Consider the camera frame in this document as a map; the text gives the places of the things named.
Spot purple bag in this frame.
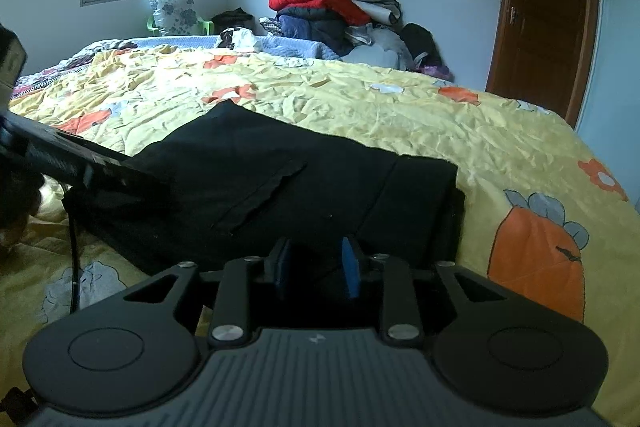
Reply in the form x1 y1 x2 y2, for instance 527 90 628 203
420 64 454 83

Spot black backpack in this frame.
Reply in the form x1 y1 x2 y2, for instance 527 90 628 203
399 22 444 71

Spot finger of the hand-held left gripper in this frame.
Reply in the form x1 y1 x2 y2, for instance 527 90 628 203
22 117 174 214

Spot black cable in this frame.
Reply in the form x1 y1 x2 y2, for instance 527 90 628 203
67 201 84 316

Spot patterned multicolour quilt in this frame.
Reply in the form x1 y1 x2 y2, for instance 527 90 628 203
10 39 137 100

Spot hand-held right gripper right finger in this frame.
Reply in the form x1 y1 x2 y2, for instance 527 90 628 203
341 234 507 349

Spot green plastic chair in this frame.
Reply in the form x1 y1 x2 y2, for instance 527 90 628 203
146 14 215 37

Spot floral white pillow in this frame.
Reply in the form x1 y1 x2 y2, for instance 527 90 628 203
147 0 199 37

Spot yellow printed blanket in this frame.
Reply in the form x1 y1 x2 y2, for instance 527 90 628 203
0 46 640 414

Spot light blue quilt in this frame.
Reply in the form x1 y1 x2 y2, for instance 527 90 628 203
125 34 332 60

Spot black pants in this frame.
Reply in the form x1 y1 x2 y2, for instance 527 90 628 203
62 99 467 279

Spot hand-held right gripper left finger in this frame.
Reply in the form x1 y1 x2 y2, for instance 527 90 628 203
122 237 294 349

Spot grey clothes heap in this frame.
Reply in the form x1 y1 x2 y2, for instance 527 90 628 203
344 26 417 71

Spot black bag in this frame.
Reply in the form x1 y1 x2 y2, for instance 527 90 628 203
212 8 256 34

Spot brown wooden door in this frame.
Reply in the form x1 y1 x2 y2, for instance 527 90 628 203
485 0 602 128

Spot navy puffer jacket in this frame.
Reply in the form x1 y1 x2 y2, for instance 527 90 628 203
276 7 352 54

